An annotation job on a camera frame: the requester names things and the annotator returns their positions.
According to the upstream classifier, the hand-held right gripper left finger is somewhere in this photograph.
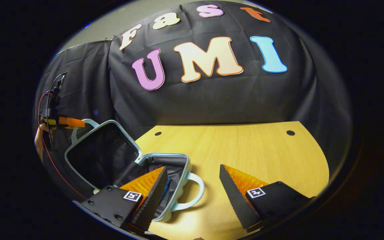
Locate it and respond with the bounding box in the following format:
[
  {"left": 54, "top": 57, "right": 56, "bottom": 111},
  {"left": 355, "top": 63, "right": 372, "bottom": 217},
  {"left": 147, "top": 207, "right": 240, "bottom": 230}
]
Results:
[{"left": 80, "top": 166, "right": 168, "bottom": 233}]

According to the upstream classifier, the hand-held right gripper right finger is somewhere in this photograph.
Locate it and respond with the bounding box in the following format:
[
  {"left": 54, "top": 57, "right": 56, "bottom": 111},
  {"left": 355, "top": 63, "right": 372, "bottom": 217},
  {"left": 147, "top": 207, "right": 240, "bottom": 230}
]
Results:
[{"left": 219, "top": 164, "right": 314, "bottom": 233}]

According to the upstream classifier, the light blue suitcase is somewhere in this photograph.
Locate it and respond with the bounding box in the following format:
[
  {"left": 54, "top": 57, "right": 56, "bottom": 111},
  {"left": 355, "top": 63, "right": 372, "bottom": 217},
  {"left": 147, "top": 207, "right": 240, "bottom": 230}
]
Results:
[{"left": 65, "top": 118, "right": 205, "bottom": 223}]

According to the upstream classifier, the red cable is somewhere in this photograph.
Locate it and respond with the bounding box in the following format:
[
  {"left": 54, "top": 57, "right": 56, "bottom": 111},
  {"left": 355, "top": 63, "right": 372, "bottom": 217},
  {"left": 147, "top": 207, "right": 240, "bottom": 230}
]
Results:
[{"left": 38, "top": 93, "right": 86, "bottom": 201}]

